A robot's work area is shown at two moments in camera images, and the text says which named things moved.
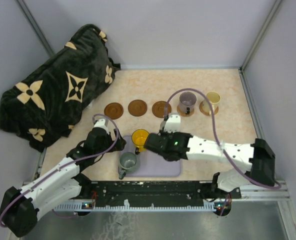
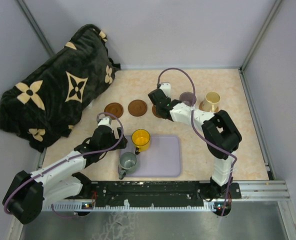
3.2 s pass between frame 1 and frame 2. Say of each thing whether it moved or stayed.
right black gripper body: moved
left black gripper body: stayed
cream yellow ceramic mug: stayed
